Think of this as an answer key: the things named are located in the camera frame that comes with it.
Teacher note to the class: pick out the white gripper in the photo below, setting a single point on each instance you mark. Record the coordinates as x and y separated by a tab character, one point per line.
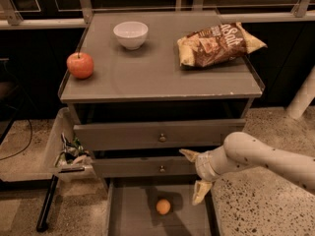
202	166

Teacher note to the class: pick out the small orange fruit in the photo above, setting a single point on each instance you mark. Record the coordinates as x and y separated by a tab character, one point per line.
163	206

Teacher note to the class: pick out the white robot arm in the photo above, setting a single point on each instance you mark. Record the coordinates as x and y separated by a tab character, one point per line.
240	151

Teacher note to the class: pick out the grey top drawer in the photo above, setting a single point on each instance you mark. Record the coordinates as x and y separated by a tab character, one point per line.
172	134

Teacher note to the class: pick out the grey open bottom drawer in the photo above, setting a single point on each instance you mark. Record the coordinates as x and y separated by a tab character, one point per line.
132	208

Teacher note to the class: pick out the grey drawer cabinet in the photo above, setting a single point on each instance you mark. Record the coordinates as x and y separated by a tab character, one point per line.
149	85

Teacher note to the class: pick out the grey middle drawer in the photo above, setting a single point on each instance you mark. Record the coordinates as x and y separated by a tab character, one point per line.
143	166

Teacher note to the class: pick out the brown chip bag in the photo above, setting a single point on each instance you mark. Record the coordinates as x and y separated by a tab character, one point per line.
217	44

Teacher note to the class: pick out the clear plastic trash bin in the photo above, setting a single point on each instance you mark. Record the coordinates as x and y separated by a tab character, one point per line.
64	156

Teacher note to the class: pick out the white ceramic bowl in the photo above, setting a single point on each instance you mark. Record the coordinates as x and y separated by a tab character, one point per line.
131	35

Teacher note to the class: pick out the red apple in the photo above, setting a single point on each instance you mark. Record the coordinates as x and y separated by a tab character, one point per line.
80	65

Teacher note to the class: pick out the black metal leg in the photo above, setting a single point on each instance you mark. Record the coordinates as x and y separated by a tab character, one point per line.
42	219

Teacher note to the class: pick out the metal railing frame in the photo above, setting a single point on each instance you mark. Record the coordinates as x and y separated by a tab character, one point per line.
19	12

